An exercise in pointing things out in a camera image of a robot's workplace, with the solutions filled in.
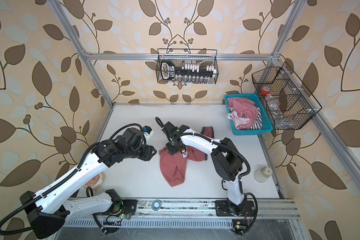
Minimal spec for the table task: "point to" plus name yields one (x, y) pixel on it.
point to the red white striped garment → (246, 108)
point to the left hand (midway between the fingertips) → (151, 149)
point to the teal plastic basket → (267, 124)
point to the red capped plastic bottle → (274, 104)
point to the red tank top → (174, 166)
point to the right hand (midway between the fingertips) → (174, 149)
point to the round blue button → (156, 205)
